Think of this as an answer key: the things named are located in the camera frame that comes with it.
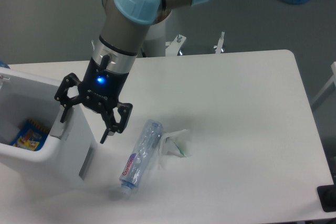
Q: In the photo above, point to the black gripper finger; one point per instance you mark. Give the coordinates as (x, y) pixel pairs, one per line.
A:
(112, 124)
(69, 81)

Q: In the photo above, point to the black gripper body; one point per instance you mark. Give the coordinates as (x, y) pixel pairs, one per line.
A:
(100, 88)

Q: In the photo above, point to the crushed clear plastic bottle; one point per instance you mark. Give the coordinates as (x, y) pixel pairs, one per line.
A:
(140, 157)

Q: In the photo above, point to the colourful snack packet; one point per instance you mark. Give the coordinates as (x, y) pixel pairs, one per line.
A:
(31, 136)

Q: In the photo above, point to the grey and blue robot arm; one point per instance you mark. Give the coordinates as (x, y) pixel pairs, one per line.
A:
(123, 33)

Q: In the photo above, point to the white frame at right edge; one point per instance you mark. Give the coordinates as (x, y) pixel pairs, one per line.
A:
(327, 89)

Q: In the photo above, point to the white push-button trash can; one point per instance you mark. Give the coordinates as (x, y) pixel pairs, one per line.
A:
(63, 158)

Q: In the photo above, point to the crumpled clear plastic wrapper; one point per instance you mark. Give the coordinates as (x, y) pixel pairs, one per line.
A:
(178, 144)

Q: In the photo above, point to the black device at table edge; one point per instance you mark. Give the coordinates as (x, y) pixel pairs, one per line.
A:
(326, 195)

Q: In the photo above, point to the blue object at left edge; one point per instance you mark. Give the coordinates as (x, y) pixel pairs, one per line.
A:
(4, 65)

